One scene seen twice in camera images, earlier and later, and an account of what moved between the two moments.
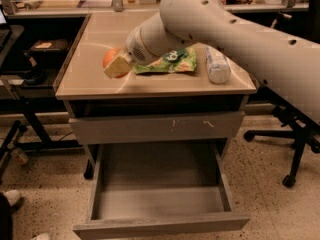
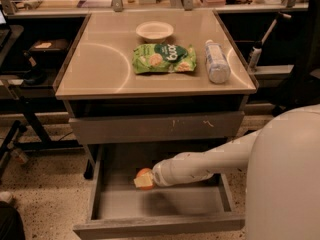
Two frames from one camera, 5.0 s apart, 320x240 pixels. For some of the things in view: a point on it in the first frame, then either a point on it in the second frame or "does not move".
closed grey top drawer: [224, 124] does not move
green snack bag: [183, 59] does not move
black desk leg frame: [15, 138] does not move
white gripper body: [135, 49] → [162, 175]
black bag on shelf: [47, 54] does not move
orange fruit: [110, 57] → [142, 172]
